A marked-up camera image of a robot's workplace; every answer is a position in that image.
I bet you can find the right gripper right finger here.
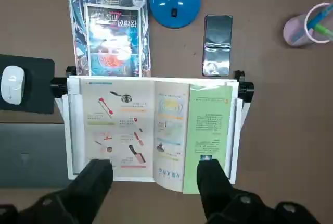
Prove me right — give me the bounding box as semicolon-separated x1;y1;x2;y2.
196;158;321;224

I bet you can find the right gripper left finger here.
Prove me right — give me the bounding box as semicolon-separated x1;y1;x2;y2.
0;158;114;224

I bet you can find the blue desk lamp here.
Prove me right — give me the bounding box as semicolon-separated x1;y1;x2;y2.
149;0;202;29

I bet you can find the white folding book stand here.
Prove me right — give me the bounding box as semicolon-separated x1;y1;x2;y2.
49;66;255;186

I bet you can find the grey closed laptop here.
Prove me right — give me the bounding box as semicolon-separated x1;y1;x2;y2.
0;122;73;189

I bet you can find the black mouse pad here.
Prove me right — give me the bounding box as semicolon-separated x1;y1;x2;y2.
0;54;56;116

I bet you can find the white computer mouse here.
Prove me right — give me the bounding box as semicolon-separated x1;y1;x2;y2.
0;65;27;105

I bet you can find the black foldable smartphone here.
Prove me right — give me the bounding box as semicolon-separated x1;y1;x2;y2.
202;14;234;77

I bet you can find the glossy blue comic magazine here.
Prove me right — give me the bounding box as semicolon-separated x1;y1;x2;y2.
67;0;152;78

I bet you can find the pink pen cup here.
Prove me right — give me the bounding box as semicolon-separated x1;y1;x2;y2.
283;2;333;48

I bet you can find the green marker pen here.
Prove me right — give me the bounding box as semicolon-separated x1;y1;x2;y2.
313;23;333;36

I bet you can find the blue marker pen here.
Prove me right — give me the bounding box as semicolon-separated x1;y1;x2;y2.
306;4;333;30

